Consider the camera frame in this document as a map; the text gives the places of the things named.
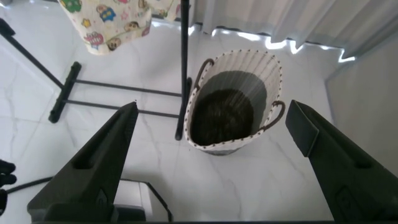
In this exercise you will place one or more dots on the white laundry basket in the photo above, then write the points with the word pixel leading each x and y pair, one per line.
pixel 233 68

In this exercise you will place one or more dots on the white curtain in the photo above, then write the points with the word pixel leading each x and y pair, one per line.
pixel 295 18

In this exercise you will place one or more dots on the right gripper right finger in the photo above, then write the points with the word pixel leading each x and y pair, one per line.
pixel 339 183

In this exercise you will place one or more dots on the black clothes rack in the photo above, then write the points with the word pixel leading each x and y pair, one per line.
pixel 185 62

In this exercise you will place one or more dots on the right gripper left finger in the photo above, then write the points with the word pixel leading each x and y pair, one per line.
pixel 93 186

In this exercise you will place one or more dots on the cream printed garment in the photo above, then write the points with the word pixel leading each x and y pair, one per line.
pixel 109 28

